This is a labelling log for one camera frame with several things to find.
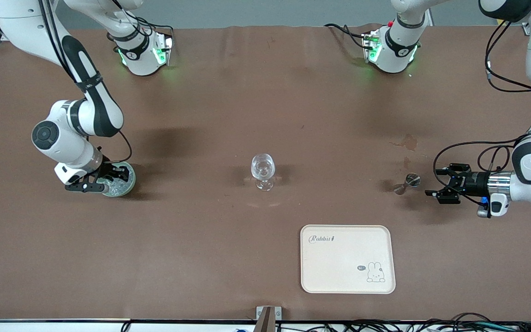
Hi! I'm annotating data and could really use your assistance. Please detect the steel double jigger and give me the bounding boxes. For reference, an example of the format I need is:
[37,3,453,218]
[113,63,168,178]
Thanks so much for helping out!
[394,173,421,196]

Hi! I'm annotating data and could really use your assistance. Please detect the grey arm base connector box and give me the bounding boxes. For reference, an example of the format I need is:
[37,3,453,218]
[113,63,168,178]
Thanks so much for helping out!
[362,30,382,64]
[154,33,174,66]

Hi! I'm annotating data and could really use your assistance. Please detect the pile of clear ice cubes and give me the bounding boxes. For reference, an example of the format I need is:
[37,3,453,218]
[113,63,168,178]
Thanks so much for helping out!
[108,178,131,194]

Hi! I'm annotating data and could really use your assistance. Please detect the clear wine glass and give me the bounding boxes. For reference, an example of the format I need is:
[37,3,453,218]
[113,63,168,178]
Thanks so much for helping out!
[251,153,276,191]

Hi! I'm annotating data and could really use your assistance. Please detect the green round bowl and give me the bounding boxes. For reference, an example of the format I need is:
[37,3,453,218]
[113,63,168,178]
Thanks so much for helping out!
[101,161,137,198]

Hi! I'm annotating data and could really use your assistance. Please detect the brown table mat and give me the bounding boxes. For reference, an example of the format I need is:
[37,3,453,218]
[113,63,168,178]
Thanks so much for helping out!
[0,24,531,322]

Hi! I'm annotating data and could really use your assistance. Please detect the cream rabbit print tray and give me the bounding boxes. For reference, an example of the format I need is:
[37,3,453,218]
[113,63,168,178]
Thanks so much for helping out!
[300,225,396,294]

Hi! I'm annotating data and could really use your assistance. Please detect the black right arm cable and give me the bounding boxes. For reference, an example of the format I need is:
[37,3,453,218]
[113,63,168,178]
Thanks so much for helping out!
[37,0,133,164]

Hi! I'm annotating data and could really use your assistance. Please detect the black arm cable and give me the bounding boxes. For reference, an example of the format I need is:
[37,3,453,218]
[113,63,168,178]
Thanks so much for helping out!
[37,0,133,164]
[433,21,531,206]

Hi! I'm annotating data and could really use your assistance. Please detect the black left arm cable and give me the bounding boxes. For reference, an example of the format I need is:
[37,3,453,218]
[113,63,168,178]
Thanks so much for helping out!
[433,21,531,206]

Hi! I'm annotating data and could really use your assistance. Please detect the tangled black cables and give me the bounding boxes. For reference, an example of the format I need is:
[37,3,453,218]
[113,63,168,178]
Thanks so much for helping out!
[275,313,531,332]

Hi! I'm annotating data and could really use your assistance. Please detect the black base power cable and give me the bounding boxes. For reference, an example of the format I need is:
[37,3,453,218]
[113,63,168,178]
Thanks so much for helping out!
[134,18,175,37]
[324,23,370,49]

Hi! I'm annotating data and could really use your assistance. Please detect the metal table edge bracket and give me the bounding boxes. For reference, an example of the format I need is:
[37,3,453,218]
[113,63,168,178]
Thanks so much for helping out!
[256,306,282,332]

